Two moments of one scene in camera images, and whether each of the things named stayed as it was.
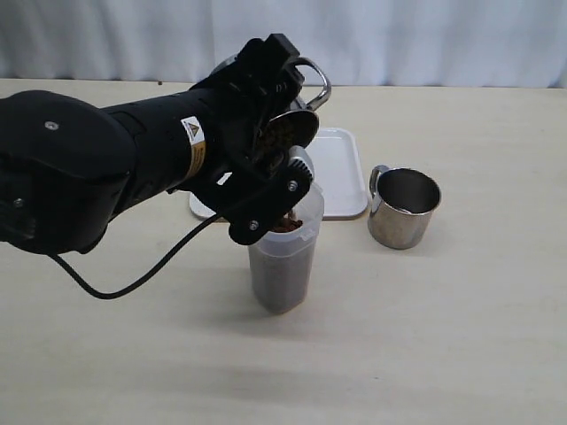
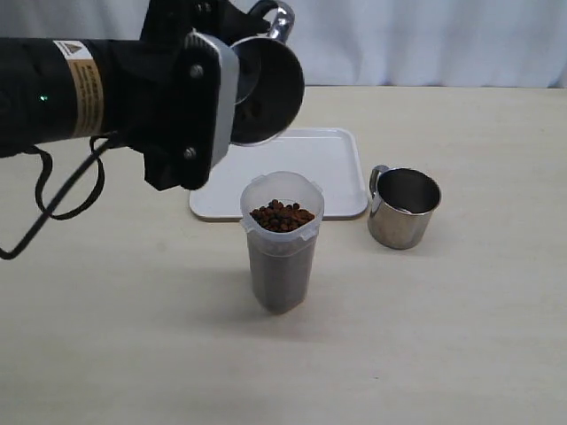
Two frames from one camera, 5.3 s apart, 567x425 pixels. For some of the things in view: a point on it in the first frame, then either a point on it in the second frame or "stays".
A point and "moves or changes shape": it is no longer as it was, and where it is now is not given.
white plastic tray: x=337 y=166 stays
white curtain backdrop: x=480 y=43 stays
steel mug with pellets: x=287 y=135 moves or changes shape
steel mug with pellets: x=402 y=203 stays
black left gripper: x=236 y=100 -> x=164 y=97
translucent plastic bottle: x=282 y=263 stays
